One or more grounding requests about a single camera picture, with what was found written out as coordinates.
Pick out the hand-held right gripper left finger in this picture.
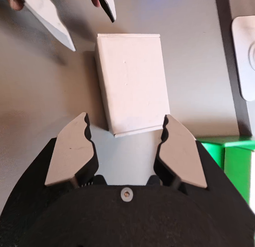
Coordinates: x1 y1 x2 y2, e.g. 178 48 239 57
45 112 99 188

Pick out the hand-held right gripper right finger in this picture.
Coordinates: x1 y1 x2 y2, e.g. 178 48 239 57
153 114 208 190

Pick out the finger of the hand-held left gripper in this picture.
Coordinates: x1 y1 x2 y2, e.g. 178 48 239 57
19 0 76 52
83 0 117 23

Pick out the green plastic bin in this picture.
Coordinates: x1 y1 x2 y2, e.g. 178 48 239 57
196 135 255 206

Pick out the white cardboard box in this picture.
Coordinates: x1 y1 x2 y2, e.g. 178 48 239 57
94 33 171 138

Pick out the grey desk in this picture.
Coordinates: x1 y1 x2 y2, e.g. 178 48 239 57
0 0 255 213

